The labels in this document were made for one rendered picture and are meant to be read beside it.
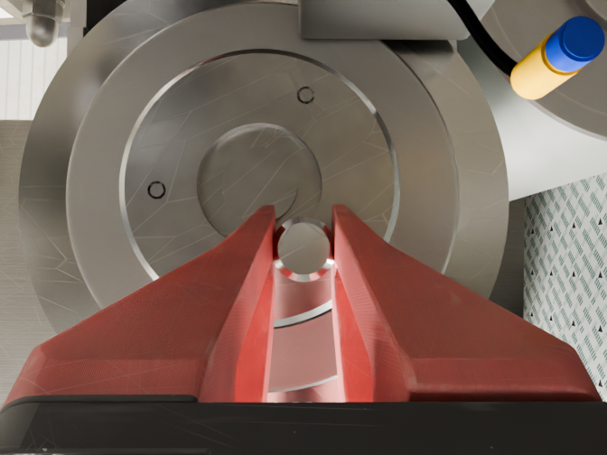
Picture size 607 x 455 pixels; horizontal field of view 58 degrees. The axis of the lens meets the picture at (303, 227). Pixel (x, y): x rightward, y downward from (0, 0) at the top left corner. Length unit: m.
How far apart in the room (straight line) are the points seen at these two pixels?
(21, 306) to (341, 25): 0.44
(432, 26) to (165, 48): 0.08
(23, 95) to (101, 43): 3.16
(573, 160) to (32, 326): 0.46
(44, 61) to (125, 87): 3.16
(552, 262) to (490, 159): 0.23
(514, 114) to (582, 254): 0.18
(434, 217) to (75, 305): 0.11
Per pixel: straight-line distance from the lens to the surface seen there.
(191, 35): 0.17
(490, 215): 0.17
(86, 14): 0.20
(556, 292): 0.39
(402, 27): 0.16
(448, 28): 0.17
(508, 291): 0.53
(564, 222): 0.38
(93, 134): 0.17
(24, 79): 3.36
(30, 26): 0.57
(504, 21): 0.20
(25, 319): 0.55
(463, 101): 0.18
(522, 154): 0.22
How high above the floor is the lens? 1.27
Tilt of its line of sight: 4 degrees down
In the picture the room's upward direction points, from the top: 180 degrees counter-clockwise
